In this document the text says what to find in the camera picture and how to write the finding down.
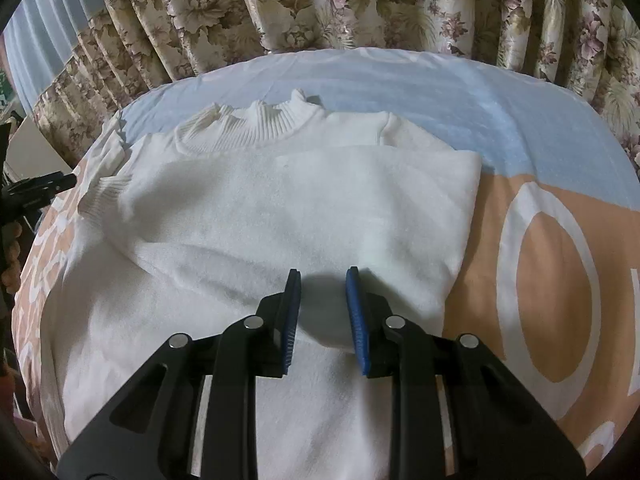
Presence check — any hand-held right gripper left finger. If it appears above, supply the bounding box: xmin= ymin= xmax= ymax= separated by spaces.
xmin=56 ymin=269 xmax=302 ymax=480

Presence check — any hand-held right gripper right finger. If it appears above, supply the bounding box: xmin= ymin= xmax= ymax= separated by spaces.
xmin=345 ymin=266 xmax=586 ymax=480

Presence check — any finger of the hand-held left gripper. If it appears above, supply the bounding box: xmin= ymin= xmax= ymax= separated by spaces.
xmin=0 ymin=171 xmax=77 ymax=213

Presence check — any white knit sweater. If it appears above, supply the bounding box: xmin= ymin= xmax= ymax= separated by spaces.
xmin=42 ymin=89 xmax=483 ymax=480

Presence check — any white board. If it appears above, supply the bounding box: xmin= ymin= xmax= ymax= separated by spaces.
xmin=14 ymin=114 xmax=77 ymax=177

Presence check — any light blue sheer curtain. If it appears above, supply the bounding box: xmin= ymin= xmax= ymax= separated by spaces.
xmin=2 ymin=0 xmax=136 ymax=116

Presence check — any blue and peach printed blanket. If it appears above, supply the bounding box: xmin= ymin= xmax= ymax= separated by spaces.
xmin=10 ymin=47 xmax=640 ymax=480

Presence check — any floral curtain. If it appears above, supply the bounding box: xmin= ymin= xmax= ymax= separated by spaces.
xmin=35 ymin=0 xmax=640 ymax=171

